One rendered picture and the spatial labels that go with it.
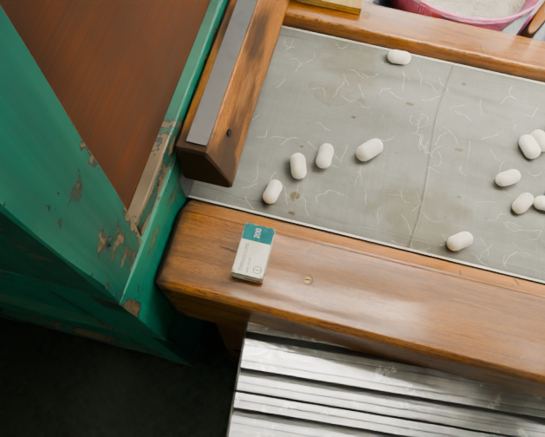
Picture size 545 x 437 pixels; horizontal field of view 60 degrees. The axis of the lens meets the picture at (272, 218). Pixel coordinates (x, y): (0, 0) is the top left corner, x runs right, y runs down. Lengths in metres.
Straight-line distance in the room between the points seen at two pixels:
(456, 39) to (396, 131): 0.17
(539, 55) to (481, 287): 0.36
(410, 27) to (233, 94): 0.32
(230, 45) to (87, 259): 0.30
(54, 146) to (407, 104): 0.51
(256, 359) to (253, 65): 0.36
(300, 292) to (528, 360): 0.25
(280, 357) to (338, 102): 0.35
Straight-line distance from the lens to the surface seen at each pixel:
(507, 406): 0.68
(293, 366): 0.61
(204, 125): 0.50
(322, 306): 0.53
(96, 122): 0.36
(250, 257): 0.52
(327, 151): 0.61
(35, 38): 0.29
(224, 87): 0.53
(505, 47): 0.78
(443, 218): 0.63
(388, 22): 0.75
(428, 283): 0.56
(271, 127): 0.64
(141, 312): 0.54
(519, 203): 0.66
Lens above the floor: 1.28
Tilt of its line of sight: 68 degrees down
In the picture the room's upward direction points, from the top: 6 degrees clockwise
